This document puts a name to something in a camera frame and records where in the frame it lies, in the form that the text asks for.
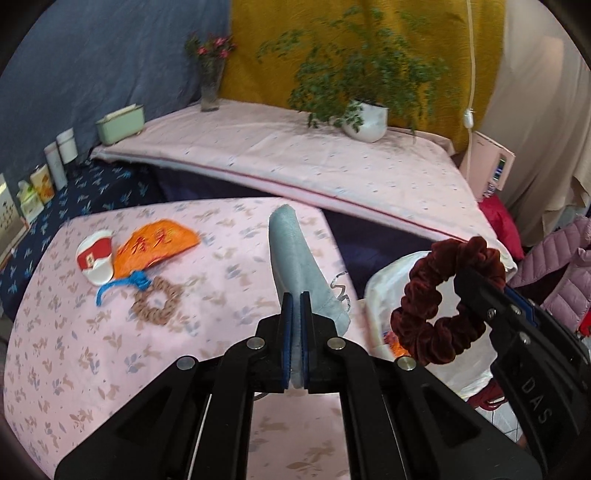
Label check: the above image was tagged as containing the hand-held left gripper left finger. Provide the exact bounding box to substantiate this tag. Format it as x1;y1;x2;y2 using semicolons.
54;292;296;480

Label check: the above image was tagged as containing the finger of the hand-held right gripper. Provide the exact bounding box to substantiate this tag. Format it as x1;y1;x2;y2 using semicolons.
454;266;539;365
505;285;550;324

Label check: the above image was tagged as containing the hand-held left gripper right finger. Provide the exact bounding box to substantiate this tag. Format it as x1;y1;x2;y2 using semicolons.
299;292;541;480

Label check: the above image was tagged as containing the grey sock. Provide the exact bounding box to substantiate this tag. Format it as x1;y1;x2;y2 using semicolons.
269;205;352;388

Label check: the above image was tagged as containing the dark red velvet scrunchie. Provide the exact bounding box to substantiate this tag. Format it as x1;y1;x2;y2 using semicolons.
390;236;507;366

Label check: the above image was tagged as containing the small orange wrapper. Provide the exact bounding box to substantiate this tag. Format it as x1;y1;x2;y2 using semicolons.
385;332;411;358

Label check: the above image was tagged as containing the pink quilted jacket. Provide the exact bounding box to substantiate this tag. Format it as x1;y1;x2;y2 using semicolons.
508;217;591;333

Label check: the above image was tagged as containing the red cloth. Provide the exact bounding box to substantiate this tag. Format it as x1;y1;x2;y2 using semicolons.
478;196;525;259

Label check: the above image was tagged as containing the dark navy cloth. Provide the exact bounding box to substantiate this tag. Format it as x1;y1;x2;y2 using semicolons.
150;164;467;287

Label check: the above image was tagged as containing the pink floral tablecloth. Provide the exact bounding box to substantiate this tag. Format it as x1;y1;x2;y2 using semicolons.
2;198;365;480

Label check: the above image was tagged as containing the orange printed bag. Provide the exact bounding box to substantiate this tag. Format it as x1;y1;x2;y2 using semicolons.
113;220;201;280

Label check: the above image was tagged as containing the beige curtain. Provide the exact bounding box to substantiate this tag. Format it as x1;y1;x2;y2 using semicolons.
480;0;591;245

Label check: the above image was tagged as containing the pale pink dotted sheet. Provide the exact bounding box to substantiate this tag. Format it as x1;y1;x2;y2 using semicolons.
90;98;518;273

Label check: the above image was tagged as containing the green plant in white pot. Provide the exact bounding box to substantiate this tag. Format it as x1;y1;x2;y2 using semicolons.
256;4;462;143

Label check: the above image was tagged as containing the dark blue floral cloth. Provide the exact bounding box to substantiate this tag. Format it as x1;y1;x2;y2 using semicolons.
0;161;167;319

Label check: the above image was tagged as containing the glass vase with red flowers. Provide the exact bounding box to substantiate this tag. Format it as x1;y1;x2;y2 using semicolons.
185;34;236;112

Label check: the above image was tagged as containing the pale green tissue box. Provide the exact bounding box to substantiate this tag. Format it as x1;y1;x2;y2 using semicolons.
95;104;145;146

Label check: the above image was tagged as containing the yellow curtain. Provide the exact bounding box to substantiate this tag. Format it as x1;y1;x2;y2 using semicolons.
222;0;506;153

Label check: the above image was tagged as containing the tall white bottle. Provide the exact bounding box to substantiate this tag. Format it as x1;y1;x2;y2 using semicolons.
44;142;68;191

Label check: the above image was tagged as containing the small yellow box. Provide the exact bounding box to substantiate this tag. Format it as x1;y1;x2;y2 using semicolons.
28;164;55;205

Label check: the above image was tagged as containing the small green white box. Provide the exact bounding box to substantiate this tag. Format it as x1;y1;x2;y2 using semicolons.
16;181;44;222

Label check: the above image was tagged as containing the short white jar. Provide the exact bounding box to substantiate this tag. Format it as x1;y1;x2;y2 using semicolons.
56;128;78;164

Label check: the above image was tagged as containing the framed white card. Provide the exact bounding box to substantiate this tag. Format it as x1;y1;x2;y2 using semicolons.
0;173;31;268

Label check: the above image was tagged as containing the blue curtain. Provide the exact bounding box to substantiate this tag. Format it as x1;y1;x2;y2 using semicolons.
0;0;232;185

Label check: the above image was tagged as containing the beige braided ring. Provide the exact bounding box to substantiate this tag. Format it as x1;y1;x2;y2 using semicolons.
130;275;206;325

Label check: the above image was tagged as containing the blue string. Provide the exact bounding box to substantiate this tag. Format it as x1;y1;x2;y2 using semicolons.
95;271;151;308

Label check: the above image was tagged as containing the white cable with switch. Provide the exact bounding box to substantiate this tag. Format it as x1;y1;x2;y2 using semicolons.
464;0;478;134

